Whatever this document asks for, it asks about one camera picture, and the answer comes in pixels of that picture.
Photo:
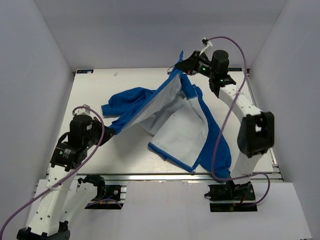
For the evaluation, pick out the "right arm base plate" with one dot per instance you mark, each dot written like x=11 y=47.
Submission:
x=223 y=200

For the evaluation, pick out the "left blue table label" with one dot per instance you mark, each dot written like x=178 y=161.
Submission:
x=84 y=71

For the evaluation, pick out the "blue table label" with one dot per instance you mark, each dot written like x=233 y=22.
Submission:
x=84 y=71
x=235 y=69

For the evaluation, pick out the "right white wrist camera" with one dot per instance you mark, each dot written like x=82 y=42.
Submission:
x=207 y=44

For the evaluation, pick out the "aluminium front rail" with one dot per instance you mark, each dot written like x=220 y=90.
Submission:
x=188 y=177

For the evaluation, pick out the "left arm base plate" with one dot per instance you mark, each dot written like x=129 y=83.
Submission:
x=108 y=196

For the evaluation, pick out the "aluminium rail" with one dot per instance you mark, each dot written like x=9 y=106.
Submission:
x=265 y=135
x=188 y=177

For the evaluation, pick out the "blue zip jacket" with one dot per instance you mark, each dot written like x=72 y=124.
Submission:
x=182 y=126

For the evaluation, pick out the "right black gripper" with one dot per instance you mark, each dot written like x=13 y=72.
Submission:
x=189 y=65

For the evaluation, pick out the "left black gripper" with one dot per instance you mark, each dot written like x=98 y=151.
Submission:
x=108 y=133

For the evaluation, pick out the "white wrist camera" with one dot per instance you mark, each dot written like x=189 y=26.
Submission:
x=81 y=110
x=207 y=44

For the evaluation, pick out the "aluminium right side rail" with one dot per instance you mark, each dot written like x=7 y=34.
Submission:
x=265 y=135

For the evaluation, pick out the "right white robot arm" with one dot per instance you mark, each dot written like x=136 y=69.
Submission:
x=225 y=88

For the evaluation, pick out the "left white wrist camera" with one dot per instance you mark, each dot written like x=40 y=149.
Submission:
x=81 y=110

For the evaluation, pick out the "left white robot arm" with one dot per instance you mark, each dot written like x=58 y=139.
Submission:
x=54 y=216

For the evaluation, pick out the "right blue table label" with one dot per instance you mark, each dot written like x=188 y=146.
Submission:
x=235 y=69

